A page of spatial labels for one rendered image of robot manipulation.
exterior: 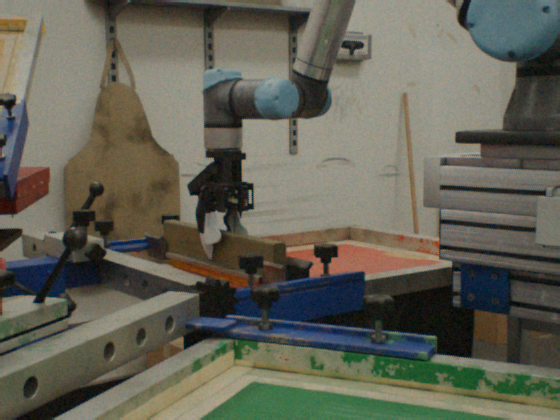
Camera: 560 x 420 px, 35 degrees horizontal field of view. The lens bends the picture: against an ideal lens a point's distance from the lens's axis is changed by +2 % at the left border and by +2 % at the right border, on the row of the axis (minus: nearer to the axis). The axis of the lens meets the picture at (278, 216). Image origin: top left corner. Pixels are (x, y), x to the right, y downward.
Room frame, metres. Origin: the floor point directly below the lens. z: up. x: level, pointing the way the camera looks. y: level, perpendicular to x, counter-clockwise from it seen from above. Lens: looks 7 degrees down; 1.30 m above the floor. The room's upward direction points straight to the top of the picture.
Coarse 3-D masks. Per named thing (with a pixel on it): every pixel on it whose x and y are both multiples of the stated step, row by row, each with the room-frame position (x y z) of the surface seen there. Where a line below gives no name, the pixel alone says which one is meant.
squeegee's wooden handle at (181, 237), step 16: (176, 224) 1.80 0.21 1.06; (192, 224) 1.78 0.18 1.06; (176, 240) 1.80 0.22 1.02; (192, 240) 1.75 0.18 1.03; (224, 240) 1.65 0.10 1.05; (240, 240) 1.60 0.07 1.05; (256, 240) 1.57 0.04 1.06; (272, 240) 1.55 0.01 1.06; (192, 256) 1.75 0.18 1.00; (224, 256) 1.65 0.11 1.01; (272, 256) 1.52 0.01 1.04
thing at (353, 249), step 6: (342, 246) 2.12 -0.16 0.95; (348, 246) 2.12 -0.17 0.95; (354, 246) 2.12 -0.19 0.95; (360, 246) 2.11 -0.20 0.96; (288, 252) 2.04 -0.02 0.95; (294, 252) 2.04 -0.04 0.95; (300, 252) 2.04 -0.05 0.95; (306, 252) 2.03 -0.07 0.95; (312, 252) 2.03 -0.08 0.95; (342, 252) 2.04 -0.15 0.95; (348, 252) 2.03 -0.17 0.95; (354, 252) 2.03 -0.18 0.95; (360, 252) 2.03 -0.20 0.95; (366, 252) 2.03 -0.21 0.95; (372, 252) 2.03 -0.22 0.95; (378, 252) 2.03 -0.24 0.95; (384, 252) 2.03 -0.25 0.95; (378, 258) 1.95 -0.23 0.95; (180, 270) 1.82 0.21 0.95; (204, 276) 1.75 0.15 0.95
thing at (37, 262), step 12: (12, 264) 1.44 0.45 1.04; (24, 264) 1.44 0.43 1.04; (36, 264) 1.44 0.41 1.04; (48, 264) 1.46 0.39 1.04; (72, 264) 1.48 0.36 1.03; (84, 264) 1.49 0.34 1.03; (96, 264) 1.51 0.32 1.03; (24, 276) 1.43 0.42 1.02; (36, 276) 1.44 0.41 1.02; (72, 276) 1.48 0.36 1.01; (84, 276) 1.49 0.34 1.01; (96, 276) 1.51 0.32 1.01; (12, 288) 1.42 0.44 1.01; (36, 288) 1.44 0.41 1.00
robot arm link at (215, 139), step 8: (208, 128) 1.65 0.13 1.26; (216, 128) 1.64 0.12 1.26; (224, 128) 1.64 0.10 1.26; (232, 128) 1.64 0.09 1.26; (240, 128) 1.66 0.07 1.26; (208, 136) 1.65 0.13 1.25; (216, 136) 1.64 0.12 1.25; (224, 136) 1.64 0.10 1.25; (232, 136) 1.64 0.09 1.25; (240, 136) 1.66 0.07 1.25; (208, 144) 1.65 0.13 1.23; (216, 144) 1.64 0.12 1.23; (224, 144) 1.64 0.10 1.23; (232, 144) 1.64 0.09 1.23; (240, 144) 1.66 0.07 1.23
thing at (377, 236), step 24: (288, 240) 2.11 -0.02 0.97; (312, 240) 2.15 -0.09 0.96; (336, 240) 2.20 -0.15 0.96; (360, 240) 2.19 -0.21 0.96; (384, 240) 2.12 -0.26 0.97; (408, 240) 2.05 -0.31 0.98; (432, 240) 1.99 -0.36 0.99; (432, 264) 1.68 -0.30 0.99; (384, 288) 1.56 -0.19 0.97; (408, 288) 1.59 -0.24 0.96; (432, 288) 1.63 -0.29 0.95
